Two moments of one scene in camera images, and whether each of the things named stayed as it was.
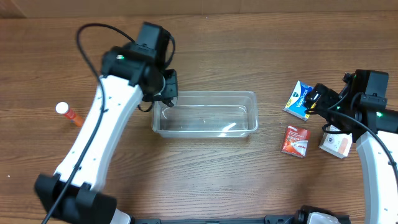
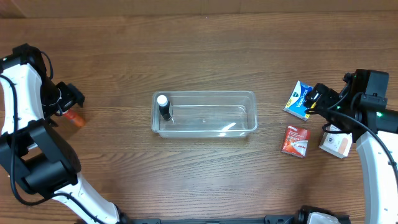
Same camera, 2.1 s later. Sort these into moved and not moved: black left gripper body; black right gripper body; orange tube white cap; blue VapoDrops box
Moved: black left gripper body
Not moved: orange tube white cap; black right gripper body; blue VapoDrops box
